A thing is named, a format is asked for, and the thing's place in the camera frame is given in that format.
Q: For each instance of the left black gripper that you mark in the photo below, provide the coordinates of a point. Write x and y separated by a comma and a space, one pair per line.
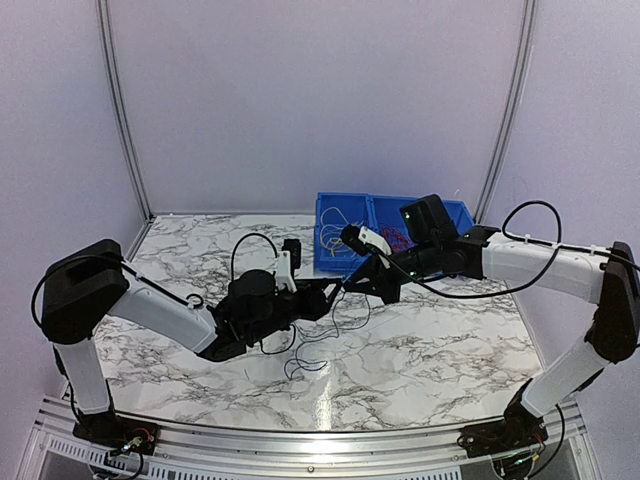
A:
315, 304

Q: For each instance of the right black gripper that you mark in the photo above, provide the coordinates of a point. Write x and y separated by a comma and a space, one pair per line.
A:
379, 284

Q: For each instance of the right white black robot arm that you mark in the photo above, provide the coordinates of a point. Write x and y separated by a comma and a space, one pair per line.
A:
605, 277

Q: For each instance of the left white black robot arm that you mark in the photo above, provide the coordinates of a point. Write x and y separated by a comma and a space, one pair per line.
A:
76, 293

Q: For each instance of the right blue storage bin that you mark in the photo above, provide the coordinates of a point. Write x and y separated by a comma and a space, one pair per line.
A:
457, 212

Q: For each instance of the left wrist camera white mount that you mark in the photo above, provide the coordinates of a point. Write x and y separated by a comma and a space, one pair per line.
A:
288, 261

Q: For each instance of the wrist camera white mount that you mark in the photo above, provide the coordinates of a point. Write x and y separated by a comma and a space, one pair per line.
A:
288, 261
363, 241

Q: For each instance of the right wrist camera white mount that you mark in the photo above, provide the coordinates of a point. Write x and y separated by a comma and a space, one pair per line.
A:
363, 241

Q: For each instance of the right aluminium corner post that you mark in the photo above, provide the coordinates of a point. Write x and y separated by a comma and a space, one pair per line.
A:
514, 97

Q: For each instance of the aluminium corner post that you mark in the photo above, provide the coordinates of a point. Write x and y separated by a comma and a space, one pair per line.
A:
514, 97
106, 33

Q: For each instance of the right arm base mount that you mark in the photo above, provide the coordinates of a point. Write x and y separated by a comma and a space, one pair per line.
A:
500, 436

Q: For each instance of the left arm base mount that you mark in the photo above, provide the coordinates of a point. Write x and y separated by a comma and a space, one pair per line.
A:
119, 433

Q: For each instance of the aluminium front rail frame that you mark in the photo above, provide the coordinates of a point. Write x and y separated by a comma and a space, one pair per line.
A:
191, 451

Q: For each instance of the left aluminium corner post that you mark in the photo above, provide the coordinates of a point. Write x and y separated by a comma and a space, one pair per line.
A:
106, 33

